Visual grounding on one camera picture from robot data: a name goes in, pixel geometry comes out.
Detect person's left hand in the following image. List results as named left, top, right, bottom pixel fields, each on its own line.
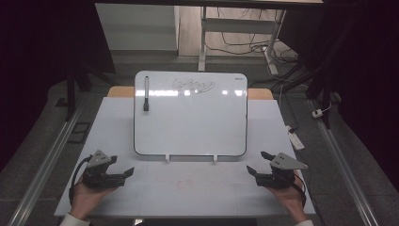
left=70, top=176, right=118, bottom=221

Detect white cabinet panel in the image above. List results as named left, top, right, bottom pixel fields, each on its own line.
left=94, top=3, right=181, bottom=52

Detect dark curtain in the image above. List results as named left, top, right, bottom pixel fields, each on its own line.
left=0, top=0, right=117, bottom=173
left=277, top=0, right=399, bottom=186

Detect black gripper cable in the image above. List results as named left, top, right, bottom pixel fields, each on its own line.
left=293, top=173, right=308, bottom=209
left=69, top=154, right=92, bottom=206

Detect white power strip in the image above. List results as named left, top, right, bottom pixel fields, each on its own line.
left=285, top=125, right=306, bottom=152

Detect black square floor plate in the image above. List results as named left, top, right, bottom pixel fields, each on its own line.
left=67, top=121, right=92, bottom=145

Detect black floor cables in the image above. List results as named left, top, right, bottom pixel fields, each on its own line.
left=205, top=8, right=304, bottom=92

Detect grey whiteboard marker black cap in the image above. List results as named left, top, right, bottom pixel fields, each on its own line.
left=143, top=75, right=151, bottom=112

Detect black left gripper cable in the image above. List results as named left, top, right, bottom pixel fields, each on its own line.
left=69, top=154, right=92, bottom=206

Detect white desk frame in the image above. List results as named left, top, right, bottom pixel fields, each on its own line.
left=198, top=6, right=287, bottom=76

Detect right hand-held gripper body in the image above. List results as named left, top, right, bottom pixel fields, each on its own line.
left=255, top=152, right=310, bottom=190

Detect black metal stand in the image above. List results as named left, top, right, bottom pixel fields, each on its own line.
left=56, top=60, right=118, bottom=122
left=304, top=60, right=335, bottom=130

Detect white whiteboard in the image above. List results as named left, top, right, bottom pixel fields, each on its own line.
left=133, top=70, right=248, bottom=157

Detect person's right hand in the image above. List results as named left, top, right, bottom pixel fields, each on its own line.
left=266, top=170, right=310, bottom=223

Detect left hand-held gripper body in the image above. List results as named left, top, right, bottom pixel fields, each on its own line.
left=82, top=150, right=126, bottom=190

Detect aluminium rail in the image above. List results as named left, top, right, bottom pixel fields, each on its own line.
left=309, top=99, right=380, bottom=226
left=7, top=93, right=92, bottom=226

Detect white table cover sheet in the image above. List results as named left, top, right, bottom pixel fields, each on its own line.
left=54, top=96, right=316, bottom=219

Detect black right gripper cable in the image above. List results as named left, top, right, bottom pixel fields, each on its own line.
left=293, top=173, right=308, bottom=209

